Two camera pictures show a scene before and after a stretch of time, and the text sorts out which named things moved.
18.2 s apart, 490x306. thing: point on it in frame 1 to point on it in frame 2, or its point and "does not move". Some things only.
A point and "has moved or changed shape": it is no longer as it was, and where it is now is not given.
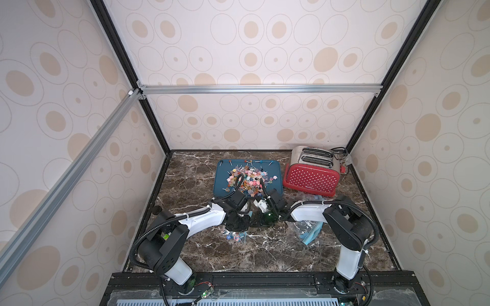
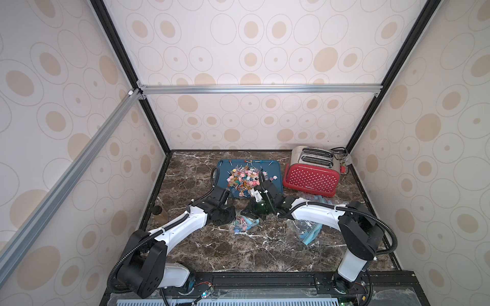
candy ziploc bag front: x=308 y=229 does not move
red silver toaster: x=312 y=169 does not move
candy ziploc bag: x=239 y=236 has moved or changed shape
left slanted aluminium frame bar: x=18 y=243 does not move
